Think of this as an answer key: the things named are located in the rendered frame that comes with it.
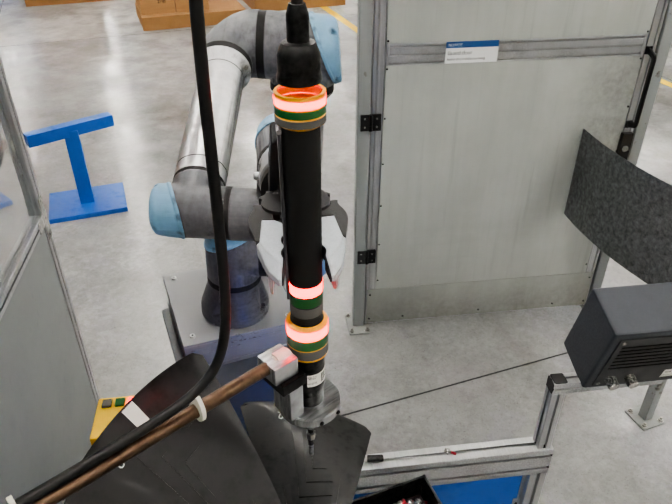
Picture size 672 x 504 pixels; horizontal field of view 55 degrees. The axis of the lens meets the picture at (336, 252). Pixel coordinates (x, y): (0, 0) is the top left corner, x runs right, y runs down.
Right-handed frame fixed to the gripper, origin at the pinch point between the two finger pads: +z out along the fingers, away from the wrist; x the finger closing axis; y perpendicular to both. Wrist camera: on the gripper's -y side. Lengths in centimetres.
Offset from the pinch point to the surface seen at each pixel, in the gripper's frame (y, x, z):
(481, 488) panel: 92, -41, -38
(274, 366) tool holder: 11.1, 3.5, 1.1
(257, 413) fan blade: 46, 7, -25
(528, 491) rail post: 93, -52, -37
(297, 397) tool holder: 16.6, 1.3, 0.3
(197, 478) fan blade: 28.7, 13.2, -0.3
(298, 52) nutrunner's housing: -19.2, -0.1, -1.1
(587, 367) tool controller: 55, -57, -36
